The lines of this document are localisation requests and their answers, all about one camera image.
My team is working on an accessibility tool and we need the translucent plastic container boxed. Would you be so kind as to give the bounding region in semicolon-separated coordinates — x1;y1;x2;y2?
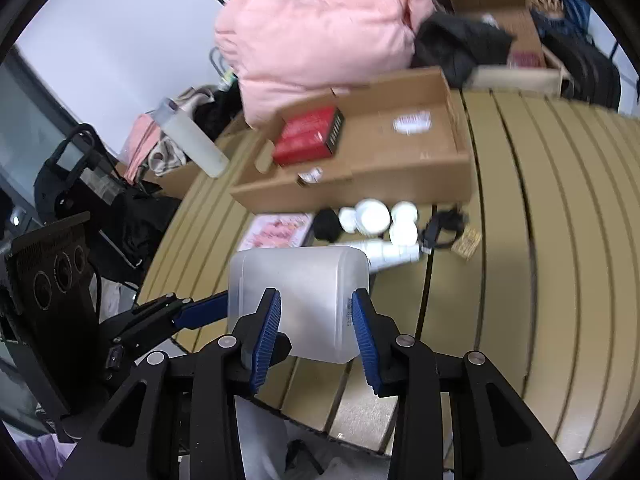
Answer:
228;246;369;364

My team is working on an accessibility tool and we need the pink cartoon packet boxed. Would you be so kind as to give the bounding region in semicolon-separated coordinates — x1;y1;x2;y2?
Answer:
236;214;314;252

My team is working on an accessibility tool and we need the white tube bottle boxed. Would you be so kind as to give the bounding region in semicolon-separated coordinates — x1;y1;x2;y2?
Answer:
348;238;421;273

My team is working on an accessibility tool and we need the white jar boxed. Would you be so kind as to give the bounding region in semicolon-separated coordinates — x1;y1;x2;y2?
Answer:
338;207;357;234
390;200;419;224
355;198;390;236

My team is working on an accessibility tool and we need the black pouch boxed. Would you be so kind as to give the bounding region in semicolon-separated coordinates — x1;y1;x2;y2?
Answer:
311;208;344;244

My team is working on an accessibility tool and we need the small patterned box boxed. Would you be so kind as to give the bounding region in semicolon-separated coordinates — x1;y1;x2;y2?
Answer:
451;226;482;261

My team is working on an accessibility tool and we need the white frosted bottle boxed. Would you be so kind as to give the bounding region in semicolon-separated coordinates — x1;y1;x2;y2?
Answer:
153;98;229;178

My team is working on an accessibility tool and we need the black bag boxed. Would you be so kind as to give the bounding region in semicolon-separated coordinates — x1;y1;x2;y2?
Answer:
34;124;181;287

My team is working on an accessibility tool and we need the beige cloth bag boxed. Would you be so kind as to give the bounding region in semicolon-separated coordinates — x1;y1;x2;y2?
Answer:
148;84;216;177

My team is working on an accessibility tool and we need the brown cardboard tray box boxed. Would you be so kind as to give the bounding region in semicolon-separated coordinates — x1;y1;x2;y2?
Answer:
230;67;472;214

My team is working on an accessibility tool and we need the red box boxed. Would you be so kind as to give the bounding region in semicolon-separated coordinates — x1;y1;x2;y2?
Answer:
272;106;345;167

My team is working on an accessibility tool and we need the white label sticker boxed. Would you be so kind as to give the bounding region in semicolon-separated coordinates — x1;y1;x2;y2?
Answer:
392;110;432;136

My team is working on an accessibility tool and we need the black jacket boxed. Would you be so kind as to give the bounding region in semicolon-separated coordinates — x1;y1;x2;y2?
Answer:
409;12;515;89

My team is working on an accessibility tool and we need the back cardboard box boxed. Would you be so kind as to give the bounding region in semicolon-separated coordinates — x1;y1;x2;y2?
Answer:
449;0;574;96

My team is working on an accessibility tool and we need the blue cloth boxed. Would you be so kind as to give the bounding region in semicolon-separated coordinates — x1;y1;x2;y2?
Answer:
527;0;591;37

